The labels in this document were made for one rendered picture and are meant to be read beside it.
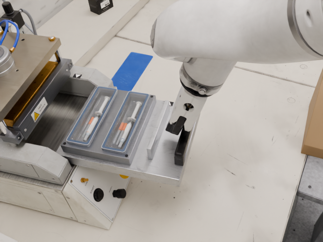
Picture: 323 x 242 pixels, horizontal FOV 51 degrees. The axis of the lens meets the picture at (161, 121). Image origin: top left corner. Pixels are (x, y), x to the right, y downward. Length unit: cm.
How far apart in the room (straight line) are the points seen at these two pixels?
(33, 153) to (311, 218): 139
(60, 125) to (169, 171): 34
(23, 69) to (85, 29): 72
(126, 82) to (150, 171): 59
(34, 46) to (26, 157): 27
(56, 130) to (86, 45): 57
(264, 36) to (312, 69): 99
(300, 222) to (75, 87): 127
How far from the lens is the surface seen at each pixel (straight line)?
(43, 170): 79
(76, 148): 78
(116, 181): 95
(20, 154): 82
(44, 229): 99
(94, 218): 90
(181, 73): 62
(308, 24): 33
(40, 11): 163
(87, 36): 147
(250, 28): 41
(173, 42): 47
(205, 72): 58
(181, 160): 73
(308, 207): 187
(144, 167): 75
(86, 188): 86
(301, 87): 129
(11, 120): 81
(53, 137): 91
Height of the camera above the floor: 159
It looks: 48 degrees down
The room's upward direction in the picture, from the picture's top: 6 degrees counter-clockwise
